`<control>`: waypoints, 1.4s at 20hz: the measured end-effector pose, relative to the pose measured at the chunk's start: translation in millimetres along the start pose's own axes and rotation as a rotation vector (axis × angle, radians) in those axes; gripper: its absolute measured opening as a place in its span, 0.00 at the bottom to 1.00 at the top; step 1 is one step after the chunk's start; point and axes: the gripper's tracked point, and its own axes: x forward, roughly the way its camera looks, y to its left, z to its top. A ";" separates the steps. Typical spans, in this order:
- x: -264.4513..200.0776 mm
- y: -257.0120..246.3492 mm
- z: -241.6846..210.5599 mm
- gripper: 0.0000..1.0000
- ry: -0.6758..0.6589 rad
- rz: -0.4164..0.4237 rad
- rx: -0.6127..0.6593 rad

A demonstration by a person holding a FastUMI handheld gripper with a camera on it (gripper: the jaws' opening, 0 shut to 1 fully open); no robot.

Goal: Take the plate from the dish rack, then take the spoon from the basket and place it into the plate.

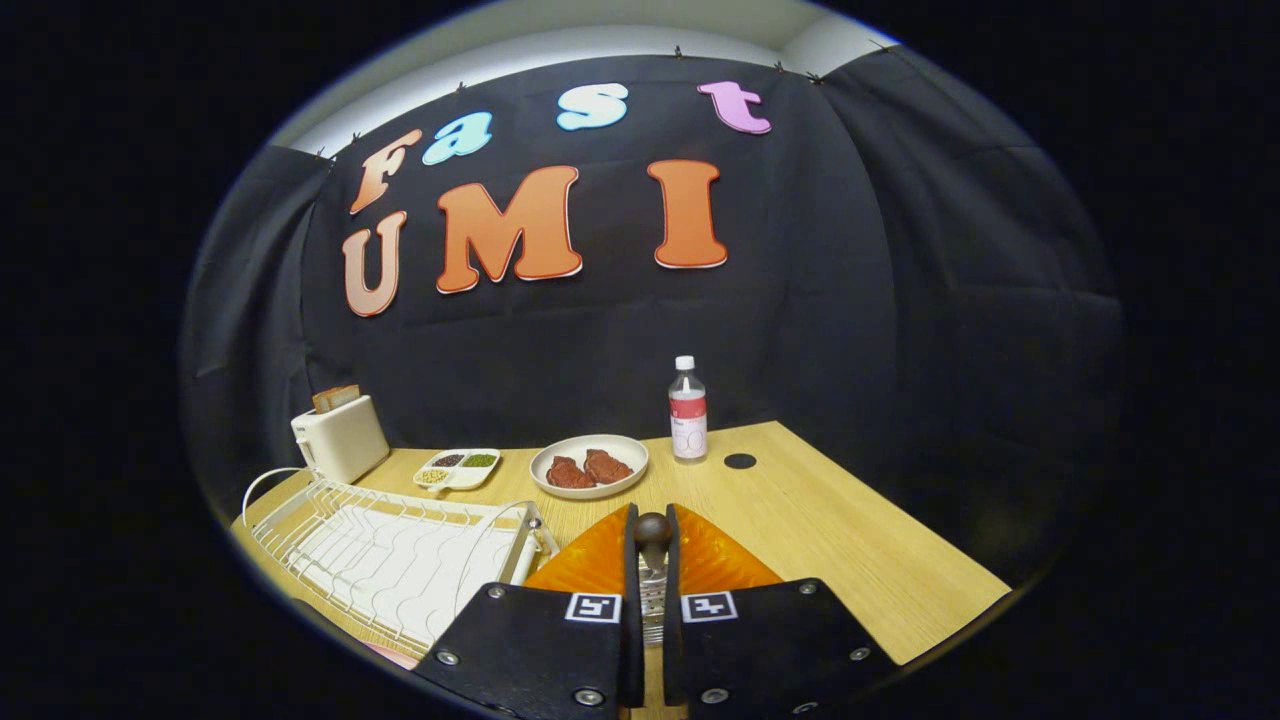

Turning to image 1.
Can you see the brown toast slice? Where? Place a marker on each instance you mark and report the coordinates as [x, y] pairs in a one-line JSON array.
[[335, 398]]

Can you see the yellow beans pile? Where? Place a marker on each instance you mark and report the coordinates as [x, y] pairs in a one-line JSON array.
[[433, 476]]

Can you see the red meat piece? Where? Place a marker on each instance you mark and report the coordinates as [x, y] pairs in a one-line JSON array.
[[608, 467], [568, 473]]

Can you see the white round plate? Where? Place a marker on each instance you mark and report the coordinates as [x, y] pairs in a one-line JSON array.
[[590, 443]]

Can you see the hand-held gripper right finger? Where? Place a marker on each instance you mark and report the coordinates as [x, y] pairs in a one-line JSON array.
[[672, 650]]

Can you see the dark red beans pile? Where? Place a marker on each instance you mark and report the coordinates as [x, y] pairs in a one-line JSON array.
[[449, 460]]

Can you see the pink plate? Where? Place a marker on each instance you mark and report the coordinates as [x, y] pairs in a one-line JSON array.
[[395, 656]]

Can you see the white divided dish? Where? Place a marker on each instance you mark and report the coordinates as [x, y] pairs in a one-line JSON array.
[[460, 475]]

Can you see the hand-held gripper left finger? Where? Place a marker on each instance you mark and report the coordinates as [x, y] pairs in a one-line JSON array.
[[632, 650]]

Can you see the black backdrop cloth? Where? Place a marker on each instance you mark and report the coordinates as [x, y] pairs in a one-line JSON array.
[[560, 360]]

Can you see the clear plastic water bottle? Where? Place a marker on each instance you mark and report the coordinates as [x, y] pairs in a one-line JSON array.
[[688, 420]]

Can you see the white toaster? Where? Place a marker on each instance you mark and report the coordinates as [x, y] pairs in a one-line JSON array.
[[340, 440]]

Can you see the green beans pile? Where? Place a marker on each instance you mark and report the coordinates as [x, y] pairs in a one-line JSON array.
[[480, 461]]

